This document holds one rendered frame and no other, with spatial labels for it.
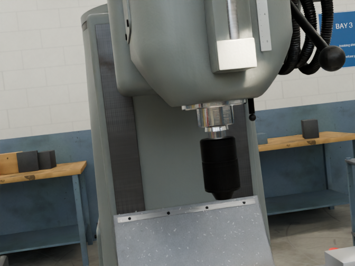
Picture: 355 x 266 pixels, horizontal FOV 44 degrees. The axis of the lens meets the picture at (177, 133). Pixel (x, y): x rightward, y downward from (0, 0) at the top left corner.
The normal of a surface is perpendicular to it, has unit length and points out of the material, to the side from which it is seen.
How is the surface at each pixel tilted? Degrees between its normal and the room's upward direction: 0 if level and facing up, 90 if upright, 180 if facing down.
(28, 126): 90
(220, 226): 63
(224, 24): 90
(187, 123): 90
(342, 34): 90
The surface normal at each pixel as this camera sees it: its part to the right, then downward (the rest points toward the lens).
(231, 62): 0.14, 0.04
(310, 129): -0.18, 0.07
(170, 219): 0.07, -0.41
